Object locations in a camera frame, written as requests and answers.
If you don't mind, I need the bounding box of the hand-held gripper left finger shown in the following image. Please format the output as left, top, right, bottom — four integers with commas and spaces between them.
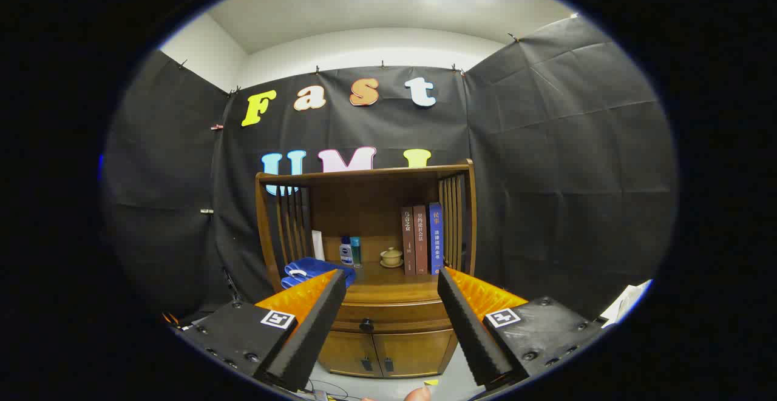
172, 269, 348, 393

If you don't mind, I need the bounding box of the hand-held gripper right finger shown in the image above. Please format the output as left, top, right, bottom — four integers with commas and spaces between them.
437, 266, 608, 389

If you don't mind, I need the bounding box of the wooden drawer with black knob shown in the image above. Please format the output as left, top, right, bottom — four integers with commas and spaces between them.
333, 301, 453, 334

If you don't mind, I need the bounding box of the wooden cabinet door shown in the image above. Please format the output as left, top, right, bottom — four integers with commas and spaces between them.
317, 330, 383, 379
372, 328, 457, 379

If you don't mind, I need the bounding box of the wooden countertop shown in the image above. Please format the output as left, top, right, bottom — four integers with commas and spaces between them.
340, 260, 449, 305

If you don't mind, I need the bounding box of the wooden cabinet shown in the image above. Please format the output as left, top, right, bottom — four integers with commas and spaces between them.
255, 158, 477, 379

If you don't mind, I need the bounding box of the blue folded towel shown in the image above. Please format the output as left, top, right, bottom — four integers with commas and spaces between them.
281, 257, 357, 289

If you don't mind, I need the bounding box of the blue book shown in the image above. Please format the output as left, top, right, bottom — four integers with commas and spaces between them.
428, 203, 444, 275

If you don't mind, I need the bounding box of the reddish brown book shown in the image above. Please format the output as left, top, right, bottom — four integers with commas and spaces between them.
413, 205, 430, 276

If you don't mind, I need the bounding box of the dark brown book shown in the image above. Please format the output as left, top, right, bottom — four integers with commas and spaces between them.
401, 207, 416, 277

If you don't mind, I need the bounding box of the black backdrop cloth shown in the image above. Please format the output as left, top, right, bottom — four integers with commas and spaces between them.
102, 16, 677, 329

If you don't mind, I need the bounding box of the thin floor cable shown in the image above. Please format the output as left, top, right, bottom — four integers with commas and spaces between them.
307, 379, 350, 400

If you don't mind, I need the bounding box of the black box with wires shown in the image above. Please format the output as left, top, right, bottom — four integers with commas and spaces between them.
163, 312, 196, 331

